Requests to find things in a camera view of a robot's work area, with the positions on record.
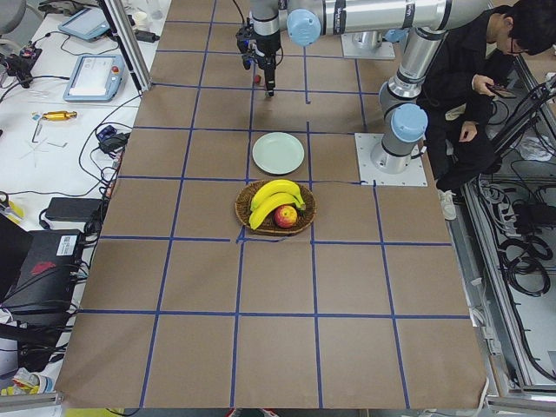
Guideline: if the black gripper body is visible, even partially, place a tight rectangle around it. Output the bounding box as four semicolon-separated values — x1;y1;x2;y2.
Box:
255;32;281;70

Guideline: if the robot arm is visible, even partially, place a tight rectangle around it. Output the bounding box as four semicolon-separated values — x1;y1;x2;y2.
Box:
248;1;487;101
371;27;446;175

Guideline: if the light green plate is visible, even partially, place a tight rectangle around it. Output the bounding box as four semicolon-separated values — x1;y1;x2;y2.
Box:
252;132;305;175

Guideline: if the white cup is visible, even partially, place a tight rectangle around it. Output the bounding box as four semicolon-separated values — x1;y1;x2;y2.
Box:
131;10;149;31

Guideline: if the yellow banana bunch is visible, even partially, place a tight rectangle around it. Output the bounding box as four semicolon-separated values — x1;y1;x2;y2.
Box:
248;179;306;229

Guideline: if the wicker basket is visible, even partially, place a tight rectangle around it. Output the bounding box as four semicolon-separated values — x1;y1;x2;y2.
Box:
235;180;316;235

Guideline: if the red apple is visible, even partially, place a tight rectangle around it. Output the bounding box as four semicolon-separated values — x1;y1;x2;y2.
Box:
274;205;298;228

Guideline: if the teach pendant near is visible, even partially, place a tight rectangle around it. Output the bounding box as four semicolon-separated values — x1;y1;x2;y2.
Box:
63;55;126;103

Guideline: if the teach pendant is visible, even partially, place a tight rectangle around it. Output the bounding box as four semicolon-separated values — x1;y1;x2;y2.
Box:
58;8;109;42
63;55;126;103

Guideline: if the teach pendant far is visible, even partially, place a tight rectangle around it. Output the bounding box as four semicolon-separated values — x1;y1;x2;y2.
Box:
58;8;109;42

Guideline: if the person in black hoodie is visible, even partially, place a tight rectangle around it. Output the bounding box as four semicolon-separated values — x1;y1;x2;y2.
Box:
417;1;555;221

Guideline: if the black power adapter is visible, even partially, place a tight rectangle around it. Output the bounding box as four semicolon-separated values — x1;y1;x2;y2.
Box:
39;197;102;222

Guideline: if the black computer case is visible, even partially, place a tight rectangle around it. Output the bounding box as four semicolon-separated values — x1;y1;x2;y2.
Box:
1;216;85;310

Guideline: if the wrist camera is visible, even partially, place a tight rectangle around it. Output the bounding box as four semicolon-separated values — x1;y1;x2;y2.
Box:
235;24;255;70

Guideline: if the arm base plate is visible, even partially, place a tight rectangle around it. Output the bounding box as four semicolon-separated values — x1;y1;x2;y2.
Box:
354;133;427;187
341;31;395;60

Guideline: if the aluminium frame post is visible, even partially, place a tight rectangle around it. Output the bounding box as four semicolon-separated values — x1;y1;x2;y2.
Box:
97;0;152;93

